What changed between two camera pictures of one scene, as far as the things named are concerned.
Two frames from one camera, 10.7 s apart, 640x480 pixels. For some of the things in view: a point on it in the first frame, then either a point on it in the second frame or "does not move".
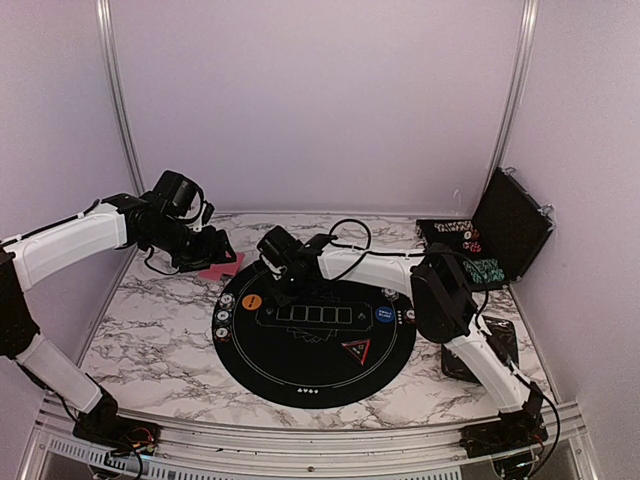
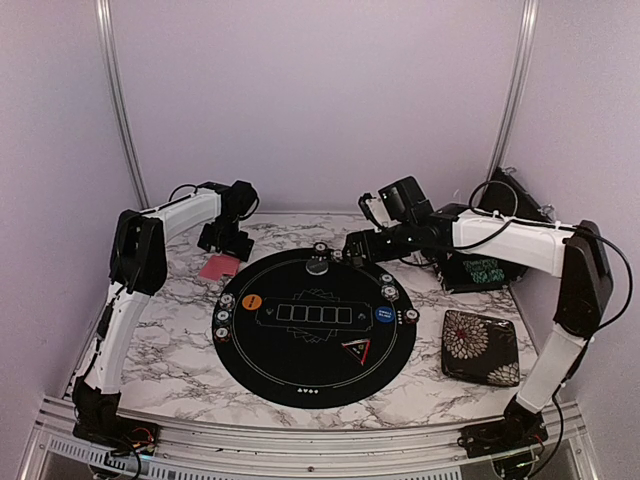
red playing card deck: [216, 270] does not move
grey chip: [227, 301] does not move
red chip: [221, 334] does not move
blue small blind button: [384, 314] does not move
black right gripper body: [293, 290] to [402, 240]
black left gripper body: [184, 248] to [224, 237]
